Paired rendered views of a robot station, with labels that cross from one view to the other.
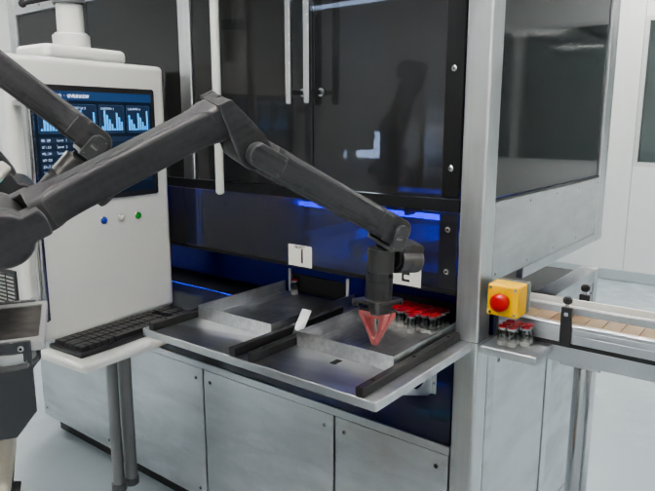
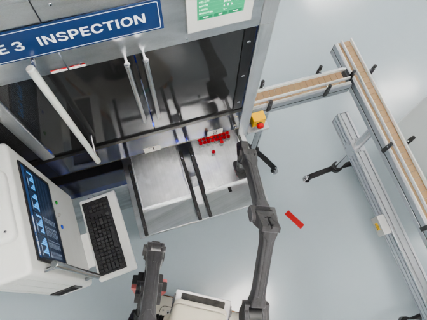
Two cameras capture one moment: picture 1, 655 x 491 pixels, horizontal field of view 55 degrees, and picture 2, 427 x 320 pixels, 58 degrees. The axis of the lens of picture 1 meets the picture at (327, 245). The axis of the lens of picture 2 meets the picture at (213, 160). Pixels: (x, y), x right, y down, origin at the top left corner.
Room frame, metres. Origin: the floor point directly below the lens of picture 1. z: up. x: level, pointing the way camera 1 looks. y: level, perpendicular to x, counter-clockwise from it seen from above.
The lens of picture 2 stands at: (1.05, 0.54, 2.86)
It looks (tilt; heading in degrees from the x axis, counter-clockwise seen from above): 69 degrees down; 301
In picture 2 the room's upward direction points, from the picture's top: 4 degrees clockwise
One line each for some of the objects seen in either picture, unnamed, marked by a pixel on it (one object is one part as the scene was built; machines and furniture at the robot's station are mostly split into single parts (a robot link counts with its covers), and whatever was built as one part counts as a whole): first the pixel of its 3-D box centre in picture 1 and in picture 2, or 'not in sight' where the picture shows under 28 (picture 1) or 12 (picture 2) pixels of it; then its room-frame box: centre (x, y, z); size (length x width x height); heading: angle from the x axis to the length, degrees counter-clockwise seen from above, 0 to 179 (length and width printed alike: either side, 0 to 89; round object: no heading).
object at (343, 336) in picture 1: (385, 330); (219, 155); (1.42, -0.14, 0.90); 0.34 x 0.26 x 0.04; 142
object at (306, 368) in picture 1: (311, 334); (192, 177); (1.47, 0.04, 0.87); 0.70 x 0.48 x 0.02; 52
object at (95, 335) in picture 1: (129, 327); (103, 234); (1.68, 0.56, 0.82); 0.40 x 0.14 x 0.02; 146
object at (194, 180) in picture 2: (288, 327); (197, 190); (1.40, 0.09, 0.91); 0.14 x 0.03 x 0.06; 141
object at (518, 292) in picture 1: (508, 297); (257, 117); (1.36, -0.41, 1.00); 0.08 x 0.07 x 0.07; 142
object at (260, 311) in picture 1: (279, 305); (159, 172); (1.63, 0.13, 0.90); 0.34 x 0.26 x 0.04; 142
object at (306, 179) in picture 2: not in sight; (334, 169); (0.79, -0.85, 0.07); 0.50 x 0.08 x 0.14; 52
